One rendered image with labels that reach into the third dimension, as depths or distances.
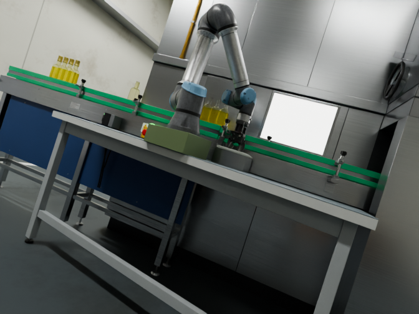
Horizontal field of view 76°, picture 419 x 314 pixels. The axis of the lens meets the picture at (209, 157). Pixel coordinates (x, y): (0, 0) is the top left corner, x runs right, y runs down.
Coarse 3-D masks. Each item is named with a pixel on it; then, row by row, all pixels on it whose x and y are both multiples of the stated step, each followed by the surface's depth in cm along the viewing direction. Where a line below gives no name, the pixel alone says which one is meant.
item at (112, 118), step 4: (104, 116) 167; (108, 116) 166; (112, 116) 166; (116, 116) 166; (104, 120) 167; (108, 120) 166; (112, 120) 165; (116, 120) 167; (120, 120) 171; (104, 124) 167; (108, 124) 166; (112, 124) 165; (116, 124) 168; (116, 128) 170
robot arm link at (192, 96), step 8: (184, 88) 116; (192, 88) 115; (200, 88) 116; (176, 96) 123; (184, 96) 116; (192, 96) 115; (200, 96) 116; (176, 104) 125; (184, 104) 115; (192, 104) 115; (200, 104) 117; (200, 112) 119
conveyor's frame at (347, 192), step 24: (24, 96) 196; (48, 96) 190; (72, 96) 185; (96, 120) 178; (144, 120) 169; (264, 168) 156; (288, 168) 153; (312, 192) 148; (336, 192) 145; (360, 192) 142
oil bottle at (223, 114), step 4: (224, 108) 169; (220, 112) 169; (224, 112) 168; (228, 112) 171; (220, 116) 169; (224, 116) 168; (216, 120) 169; (220, 120) 168; (224, 120) 168; (216, 124) 169; (220, 124) 168; (224, 124) 170
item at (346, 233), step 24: (96, 144) 136; (120, 144) 129; (48, 168) 149; (168, 168) 115; (192, 168) 110; (48, 192) 150; (240, 192) 100; (264, 192) 96; (48, 216) 144; (288, 216) 91; (312, 216) 88; (24, 240) 149; (120, 264) 119; (336, 264) 83; (336, 288) 82; (192, 312) 101
